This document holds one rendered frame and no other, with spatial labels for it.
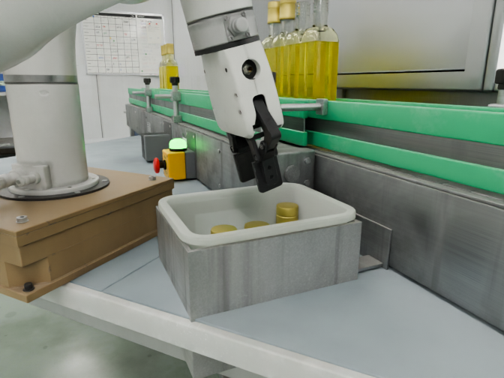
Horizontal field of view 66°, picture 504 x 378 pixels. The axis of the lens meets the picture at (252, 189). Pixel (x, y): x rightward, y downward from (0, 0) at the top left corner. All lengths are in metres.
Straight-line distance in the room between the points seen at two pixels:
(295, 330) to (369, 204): 0.23
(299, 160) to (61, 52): 0.38
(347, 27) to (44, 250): 0.72
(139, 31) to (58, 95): 6.05
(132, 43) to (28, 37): 6.23
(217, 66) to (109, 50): 6.14
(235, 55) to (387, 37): 0.45
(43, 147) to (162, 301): 0.28
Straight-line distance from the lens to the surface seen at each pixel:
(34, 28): 0.38
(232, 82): 0.43
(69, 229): 0.54
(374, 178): 0.56
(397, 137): 0.55
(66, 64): 0.63
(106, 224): 0.58
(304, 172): 0.66
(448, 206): 0.48
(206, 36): 0.44
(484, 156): 0.48
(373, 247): 0.58
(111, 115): 6.57
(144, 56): 6.62
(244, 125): 0.43
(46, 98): 0.61
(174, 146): 1.01
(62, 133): 0.62
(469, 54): 0.69
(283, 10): 0.87
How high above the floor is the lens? 0.99
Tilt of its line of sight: 15 degrees down
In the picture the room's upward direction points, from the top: straight up
